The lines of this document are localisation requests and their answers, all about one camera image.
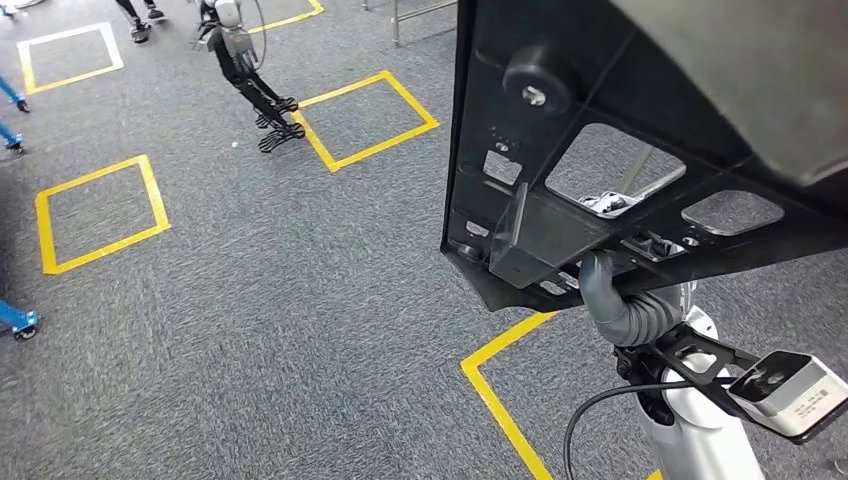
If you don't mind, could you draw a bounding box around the yellow floor tape square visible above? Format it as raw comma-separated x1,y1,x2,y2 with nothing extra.
289,70,441,175
460,311,664,480
34,154,172,276

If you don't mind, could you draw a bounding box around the black humanoid robot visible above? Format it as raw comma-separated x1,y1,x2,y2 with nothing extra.
192,0,307,155

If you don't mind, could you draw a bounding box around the black cable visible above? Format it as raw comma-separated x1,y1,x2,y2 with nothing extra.
563,377,737,480

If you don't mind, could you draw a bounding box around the blue wheeled metal rack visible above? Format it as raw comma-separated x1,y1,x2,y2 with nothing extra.
0,74,31,157

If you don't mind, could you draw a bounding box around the black plastic plate bracket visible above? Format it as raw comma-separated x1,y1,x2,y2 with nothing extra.
440,0,848,314

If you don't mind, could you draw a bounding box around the person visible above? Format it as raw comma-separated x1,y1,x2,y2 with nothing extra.
113,0,167,45

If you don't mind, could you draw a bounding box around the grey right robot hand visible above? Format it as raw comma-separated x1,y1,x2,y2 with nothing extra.
578,251,629,347

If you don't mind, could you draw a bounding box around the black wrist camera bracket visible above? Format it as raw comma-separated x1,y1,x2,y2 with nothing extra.
612,322,848,445

